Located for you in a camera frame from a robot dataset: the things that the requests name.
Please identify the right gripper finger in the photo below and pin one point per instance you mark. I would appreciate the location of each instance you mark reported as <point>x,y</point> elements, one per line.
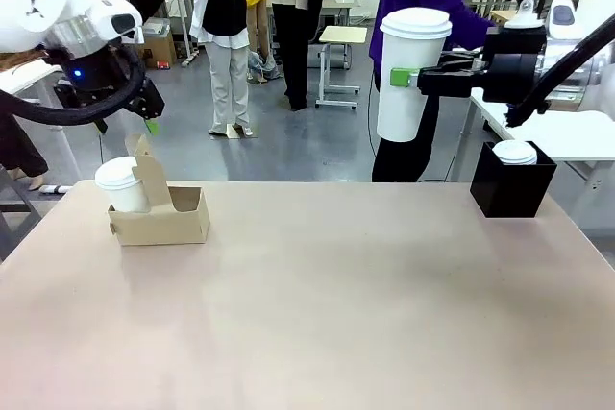
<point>463,62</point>
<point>447,83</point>

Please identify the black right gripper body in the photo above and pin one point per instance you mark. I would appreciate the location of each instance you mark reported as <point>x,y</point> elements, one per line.
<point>511,66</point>

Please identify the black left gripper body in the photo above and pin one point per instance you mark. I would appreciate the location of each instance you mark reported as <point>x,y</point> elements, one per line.
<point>91,76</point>

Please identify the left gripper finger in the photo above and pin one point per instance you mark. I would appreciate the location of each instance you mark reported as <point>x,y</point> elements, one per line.
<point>146,103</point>
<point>101,126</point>

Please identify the tall white lidded paper cup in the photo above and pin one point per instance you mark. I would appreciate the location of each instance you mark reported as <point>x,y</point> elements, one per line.
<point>408,50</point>

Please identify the short white lidded paper cup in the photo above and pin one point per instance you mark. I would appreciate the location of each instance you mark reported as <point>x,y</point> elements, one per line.
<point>122,186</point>

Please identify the brown cardboard cup carrier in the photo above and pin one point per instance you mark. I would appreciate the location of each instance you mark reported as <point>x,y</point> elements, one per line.
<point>163,225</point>

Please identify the cardboard storage box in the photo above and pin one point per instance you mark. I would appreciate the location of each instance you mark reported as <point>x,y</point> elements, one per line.
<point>156,45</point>

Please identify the white table with brown item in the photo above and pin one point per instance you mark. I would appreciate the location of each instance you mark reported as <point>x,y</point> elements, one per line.
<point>21,76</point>

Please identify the large white table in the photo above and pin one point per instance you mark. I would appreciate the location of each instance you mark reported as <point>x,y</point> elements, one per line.
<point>567,136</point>

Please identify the person with white trousers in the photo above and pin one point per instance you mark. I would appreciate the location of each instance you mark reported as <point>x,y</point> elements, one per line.
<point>226,40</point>

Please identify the small beige rolling table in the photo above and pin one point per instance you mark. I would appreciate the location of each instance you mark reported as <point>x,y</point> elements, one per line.
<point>341,35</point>

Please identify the black square box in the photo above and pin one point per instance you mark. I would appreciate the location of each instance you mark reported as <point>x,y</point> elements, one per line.
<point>509,194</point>

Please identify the person in beige vest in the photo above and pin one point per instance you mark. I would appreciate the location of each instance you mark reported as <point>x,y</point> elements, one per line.
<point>293,21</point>

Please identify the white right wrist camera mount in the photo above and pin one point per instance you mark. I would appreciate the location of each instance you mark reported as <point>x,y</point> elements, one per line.
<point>523,2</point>

